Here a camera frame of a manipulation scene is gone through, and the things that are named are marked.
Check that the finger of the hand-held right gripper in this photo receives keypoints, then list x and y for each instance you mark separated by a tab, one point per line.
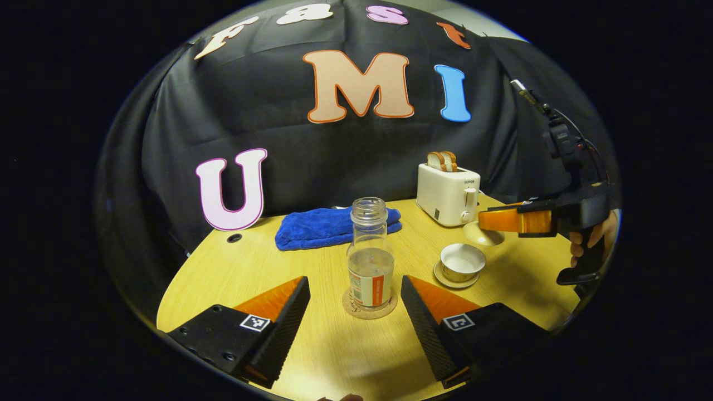
512	221
509	205

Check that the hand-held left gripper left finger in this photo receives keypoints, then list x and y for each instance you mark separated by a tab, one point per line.
285	334

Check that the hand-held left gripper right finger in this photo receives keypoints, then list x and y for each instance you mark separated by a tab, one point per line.
426	337

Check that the white teacup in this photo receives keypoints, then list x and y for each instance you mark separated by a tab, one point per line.
461	263

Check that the round cork coaster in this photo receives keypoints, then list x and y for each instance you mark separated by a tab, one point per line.
355	312

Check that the clear plastic water bottle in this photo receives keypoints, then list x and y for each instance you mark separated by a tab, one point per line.
370	262

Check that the white teacup saucer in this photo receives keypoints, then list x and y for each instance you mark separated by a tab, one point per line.
445	280

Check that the white toaster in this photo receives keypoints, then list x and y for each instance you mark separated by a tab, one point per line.
443	195

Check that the toast bread slice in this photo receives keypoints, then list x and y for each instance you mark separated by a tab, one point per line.
450	160
435	161

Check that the blue towel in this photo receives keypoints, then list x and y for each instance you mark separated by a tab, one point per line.
317	228

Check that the black backdrop cloth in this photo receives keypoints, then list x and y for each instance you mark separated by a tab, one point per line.
289	156

